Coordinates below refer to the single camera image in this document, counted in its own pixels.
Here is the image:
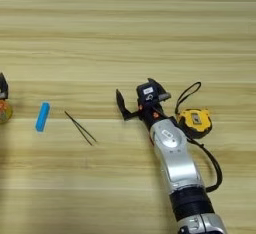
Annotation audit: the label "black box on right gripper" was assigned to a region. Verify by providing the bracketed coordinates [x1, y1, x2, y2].
[136, 81, 160, 108]

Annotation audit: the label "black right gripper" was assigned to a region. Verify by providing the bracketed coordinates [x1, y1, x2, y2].
[115, 77, 174, 132]

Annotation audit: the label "black tweezers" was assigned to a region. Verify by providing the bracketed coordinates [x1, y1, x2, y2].
[64, 111, 98, 147]

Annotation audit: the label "orange juice bottle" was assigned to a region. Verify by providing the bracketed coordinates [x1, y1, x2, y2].
[0, 98, 14, 125]

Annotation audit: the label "yellow tape measure with strap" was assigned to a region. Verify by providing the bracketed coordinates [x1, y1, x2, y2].
[174, 81, 213, 140]

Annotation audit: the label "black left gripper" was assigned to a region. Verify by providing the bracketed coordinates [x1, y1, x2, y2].
[0, 72, 9, 100]

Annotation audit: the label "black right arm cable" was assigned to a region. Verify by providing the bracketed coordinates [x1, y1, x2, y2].
[186, 137, 224, 193]

